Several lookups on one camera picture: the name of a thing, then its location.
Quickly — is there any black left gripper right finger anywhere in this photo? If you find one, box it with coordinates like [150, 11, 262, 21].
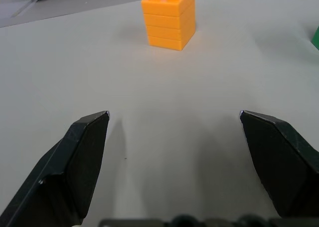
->
[239, 110, 319, 219]

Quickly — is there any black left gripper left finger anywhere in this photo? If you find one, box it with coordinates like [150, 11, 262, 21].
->
[0, 111, 111, 227]

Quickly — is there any orange toy brick stack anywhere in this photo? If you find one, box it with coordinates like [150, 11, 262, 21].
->
[141, 0, 196, 51]

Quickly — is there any green toy block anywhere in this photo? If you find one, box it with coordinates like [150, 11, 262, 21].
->
[311, 25, 319, 51]

